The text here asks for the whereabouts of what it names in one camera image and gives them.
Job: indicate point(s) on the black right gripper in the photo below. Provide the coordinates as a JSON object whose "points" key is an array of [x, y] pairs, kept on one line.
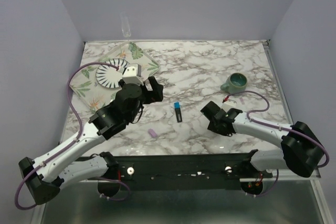
{"points": [[212, 127]]}

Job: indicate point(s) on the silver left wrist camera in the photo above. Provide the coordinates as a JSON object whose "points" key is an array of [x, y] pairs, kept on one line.
{"points": [[133, 74]]}

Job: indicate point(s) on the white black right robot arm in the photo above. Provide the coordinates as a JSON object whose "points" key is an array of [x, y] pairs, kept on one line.
{"points": [[298, 149]]}

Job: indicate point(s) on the blue black highlighter pen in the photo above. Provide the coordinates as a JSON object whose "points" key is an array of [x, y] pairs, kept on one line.
{"points": [[178, 115]]}

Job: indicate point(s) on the blue pen cap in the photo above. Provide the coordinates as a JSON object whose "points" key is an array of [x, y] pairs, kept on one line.
{"points": [[176, 105]]}

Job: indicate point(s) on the floral rectangular tray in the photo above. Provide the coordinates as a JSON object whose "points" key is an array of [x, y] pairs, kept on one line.
{"points": [[96, 85]]}

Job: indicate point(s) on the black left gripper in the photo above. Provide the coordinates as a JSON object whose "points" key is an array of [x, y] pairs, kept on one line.
{"points": [[156, 95]]}

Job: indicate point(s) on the purple pen cap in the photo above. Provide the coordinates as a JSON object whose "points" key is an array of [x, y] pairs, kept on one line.
{"points": [[152, 133]]}

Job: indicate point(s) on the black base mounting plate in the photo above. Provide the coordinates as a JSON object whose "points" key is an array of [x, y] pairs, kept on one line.
{"points": [[184, 172]]}

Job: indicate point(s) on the blue striped white plate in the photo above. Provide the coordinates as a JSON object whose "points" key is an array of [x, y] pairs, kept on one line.
{"points": [[109, 77]]}

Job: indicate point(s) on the clear champagne glass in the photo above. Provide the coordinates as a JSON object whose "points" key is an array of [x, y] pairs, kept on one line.
{"points": [[125, 25]]}

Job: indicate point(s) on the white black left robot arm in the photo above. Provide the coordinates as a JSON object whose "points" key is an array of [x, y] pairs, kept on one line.
{"points": [[46, 175]]}

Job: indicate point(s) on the green ceramic cup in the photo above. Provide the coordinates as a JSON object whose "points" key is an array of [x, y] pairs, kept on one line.
{"points": [[235, 83]]}

